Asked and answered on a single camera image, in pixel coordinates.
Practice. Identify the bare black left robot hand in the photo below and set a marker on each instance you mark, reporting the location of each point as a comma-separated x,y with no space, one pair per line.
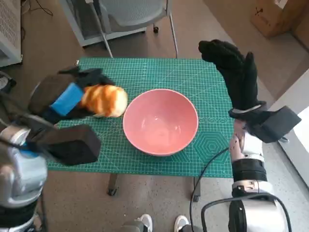
65,99

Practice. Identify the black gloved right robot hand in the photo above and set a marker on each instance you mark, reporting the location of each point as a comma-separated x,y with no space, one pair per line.
239,79

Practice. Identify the long striped toy bread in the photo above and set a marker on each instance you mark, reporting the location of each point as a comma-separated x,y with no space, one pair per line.
106,101

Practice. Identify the pink bowl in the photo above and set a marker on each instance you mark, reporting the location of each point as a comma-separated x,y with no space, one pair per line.
159,123

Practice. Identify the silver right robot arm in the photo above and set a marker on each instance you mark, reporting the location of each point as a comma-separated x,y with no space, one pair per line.
251,149

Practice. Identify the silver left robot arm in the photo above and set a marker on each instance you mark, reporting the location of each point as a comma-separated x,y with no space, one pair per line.
21,169

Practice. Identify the cardboard box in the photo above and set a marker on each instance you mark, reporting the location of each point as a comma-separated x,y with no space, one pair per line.
301,36
270,17

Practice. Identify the green cutting mat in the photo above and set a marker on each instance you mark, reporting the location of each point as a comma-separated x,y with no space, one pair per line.
169,75

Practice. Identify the white framed cabinet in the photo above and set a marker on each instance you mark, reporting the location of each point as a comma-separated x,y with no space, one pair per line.
84,24

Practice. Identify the white perforated cabinet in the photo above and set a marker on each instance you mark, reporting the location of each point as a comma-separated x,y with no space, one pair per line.
9,29

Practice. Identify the black table leg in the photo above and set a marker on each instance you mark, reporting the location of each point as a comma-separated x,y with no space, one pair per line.
112,184
196,191

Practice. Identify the grey chair with metal legs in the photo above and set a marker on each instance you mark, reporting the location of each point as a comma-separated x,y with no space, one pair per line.
135,12

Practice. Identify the white sneaker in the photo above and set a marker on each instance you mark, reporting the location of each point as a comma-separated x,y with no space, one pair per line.
181,222
146,222

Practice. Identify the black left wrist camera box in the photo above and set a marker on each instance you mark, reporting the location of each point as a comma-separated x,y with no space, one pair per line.
72,145

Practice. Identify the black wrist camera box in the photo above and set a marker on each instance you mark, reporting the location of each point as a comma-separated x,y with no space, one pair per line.
277,123
72,145

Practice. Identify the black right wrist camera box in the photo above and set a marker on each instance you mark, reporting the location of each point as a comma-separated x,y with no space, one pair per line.
277,123

